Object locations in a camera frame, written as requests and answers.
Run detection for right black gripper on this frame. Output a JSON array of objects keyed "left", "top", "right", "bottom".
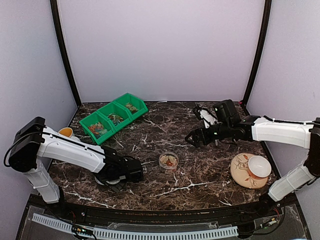
[{"left": 185, "top": 121, "right": 232, "bottom": 148}]

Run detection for grey round plastic lid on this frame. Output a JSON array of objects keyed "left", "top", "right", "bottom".
[{"left": 94, "top": 174, "right": 126, "bottom": 186}]

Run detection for clear plastic cup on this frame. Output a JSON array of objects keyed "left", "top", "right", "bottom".
[{"left": 158, "top": 152, "right": 179, "bottom": 174}]

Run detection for green bin colourful candies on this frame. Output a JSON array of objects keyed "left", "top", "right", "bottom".
[{"left": 79, "top": 111, "right": 116, "bottom": 145}]

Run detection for green bin mixed candies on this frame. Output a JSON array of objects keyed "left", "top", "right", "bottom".
[{"left": 97, "top": 102, "right": 132, "bottom": 132}]

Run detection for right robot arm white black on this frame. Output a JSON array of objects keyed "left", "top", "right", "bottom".
[{"left": 184, "top": 99, "right": 320, "bottom": 217}]

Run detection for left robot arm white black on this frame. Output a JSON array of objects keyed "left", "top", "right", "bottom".
[{"left": 3, "top": 116, "right": 143, "bottom": 218}]

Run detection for beige floral plate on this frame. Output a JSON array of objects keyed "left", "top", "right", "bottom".
[{"left": 230, "top": 153, "right": 269, "bottom": 189}]

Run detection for white orange bowl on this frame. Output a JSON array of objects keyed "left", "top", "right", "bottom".
[{"left": 247, "top": 155, "right": 272, "bottom": 179}]

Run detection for white patterned mug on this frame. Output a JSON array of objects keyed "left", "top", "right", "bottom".
[{"left": 58, "top": 127, "right": 81, "bottom": 142}]

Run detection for black front rail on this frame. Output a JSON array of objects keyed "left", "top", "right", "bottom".
[{"left": 24, "top": 192, "right": 298, "bottom": 227}]

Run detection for white slotted cable duct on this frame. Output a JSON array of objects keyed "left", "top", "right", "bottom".
[{"left": 31, "top": 213, "right": 239, "bottom": 240}]

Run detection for right black frame post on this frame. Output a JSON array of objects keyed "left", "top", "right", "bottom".
[{"left": 241, "top": 0, "right": 272, "bottom": 108}]

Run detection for black frame post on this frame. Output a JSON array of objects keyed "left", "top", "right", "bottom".
[
  {"left": 241, "top": 0, "right": 272, "bottom": 108},
  {"left": 49, "top": 0, "right": 82, "bottom": 108}
]

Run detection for left black frame post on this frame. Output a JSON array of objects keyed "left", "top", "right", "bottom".
[{"left": 49, "top": 0, "right": 82, "bottom": 108}]

